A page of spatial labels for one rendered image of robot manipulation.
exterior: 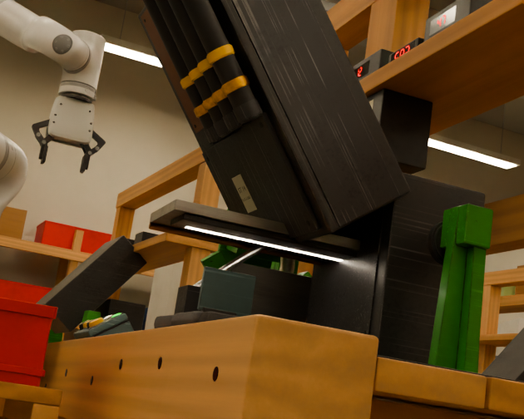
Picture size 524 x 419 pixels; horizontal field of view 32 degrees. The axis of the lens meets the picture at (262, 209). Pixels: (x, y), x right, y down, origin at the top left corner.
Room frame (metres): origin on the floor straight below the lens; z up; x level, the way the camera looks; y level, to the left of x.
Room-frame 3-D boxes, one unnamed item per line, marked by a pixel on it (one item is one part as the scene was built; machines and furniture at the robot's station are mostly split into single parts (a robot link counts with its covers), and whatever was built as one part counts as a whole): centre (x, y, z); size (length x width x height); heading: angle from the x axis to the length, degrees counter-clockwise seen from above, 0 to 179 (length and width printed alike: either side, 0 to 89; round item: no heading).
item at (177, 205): (1.63, -0.01, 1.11); 0.39 x 0.16 x 0.03; 110
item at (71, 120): (2.06, 0.46, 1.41); 0.10 x 0.07 x 0.11; 110
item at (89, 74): (2.06, 0.46, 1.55); 0.09 x 0.08 x 0.13; 165
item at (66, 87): (2.06, 0.46, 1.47); 0.09 x 0.08 x 0.03; 110
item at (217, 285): (1.60, 0.04, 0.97); 0.10 x 0.02 x 0.14; 110
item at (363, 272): (1.68, -0.25, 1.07); 0.30 x 0.18 x 0.34; 20
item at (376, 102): (1.91, -0.24, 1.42); 0.17 x 0.12 x 0.15; 20
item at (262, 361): (1.64, 0.18, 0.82); 1.50 x 0.14 x 0.15; 20
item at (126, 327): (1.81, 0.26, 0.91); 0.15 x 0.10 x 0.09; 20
